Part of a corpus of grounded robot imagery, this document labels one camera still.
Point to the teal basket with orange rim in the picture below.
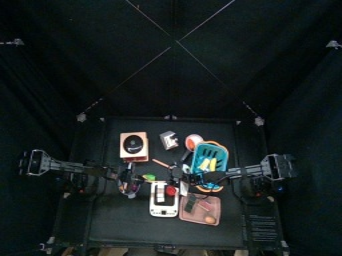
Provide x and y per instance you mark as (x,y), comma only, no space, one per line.
(220,155)

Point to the small grey toy box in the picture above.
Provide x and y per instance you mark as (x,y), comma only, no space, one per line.
(168,140)

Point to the pink toy tray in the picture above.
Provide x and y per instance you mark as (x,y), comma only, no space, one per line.
(202,213)

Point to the orange toy stick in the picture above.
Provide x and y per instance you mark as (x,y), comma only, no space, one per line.
(159,163)

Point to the small green toy food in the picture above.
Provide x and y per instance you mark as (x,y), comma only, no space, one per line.
(148,176)

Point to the red bell pepper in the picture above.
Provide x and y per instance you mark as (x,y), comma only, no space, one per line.
(170,190)

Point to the white cutting board with holes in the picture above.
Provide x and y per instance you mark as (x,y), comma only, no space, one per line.
(163,208)

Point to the small orange toy food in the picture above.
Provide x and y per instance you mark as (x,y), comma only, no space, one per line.
(210,219)

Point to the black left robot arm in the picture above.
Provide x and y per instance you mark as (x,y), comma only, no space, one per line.
(67,165)

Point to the wooden toy stove red front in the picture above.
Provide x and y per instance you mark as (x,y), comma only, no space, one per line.
(134,146)

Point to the orange and white toy cup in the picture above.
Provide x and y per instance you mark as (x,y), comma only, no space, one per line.
(194,142)

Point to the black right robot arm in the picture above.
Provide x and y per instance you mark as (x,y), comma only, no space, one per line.
(249,170)

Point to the metal frame corner bracket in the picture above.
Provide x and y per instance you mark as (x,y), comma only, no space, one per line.
(80,116)
(259,120)
(333,44)

